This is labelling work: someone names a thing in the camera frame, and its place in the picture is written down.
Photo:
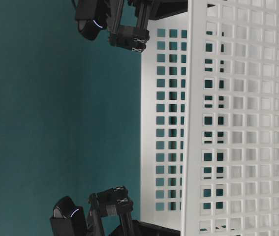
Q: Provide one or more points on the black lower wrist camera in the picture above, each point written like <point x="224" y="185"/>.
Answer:
<point x="68" y="219"/>

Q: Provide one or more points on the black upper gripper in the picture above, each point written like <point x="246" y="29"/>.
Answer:
<point x="135" y="38"/>

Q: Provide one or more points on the white perforated plastic basket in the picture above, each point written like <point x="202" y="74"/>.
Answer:
<point x="210" y="120"/>

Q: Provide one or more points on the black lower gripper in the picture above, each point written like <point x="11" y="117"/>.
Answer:
<point x="116" y="202"/>

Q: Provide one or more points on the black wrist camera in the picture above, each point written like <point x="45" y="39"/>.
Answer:
<point x="68" y="219"/>
<point x="91" y="18"/>

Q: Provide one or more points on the black upper wrist camera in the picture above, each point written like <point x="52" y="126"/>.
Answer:
<point x="91" y="18"/>

